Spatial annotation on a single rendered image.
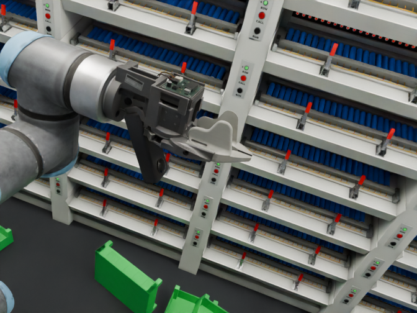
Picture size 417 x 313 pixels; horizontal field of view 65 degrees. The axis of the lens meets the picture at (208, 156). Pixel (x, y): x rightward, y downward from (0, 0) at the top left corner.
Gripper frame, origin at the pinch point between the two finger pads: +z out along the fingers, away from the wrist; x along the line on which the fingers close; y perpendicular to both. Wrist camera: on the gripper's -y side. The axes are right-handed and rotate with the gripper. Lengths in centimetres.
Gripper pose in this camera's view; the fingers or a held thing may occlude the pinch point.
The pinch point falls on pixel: (241, 158)
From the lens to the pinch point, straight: 46.7
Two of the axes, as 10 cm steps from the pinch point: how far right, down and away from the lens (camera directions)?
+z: 9.2, 3.7, -1.2
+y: 2.6, -8.0, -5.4
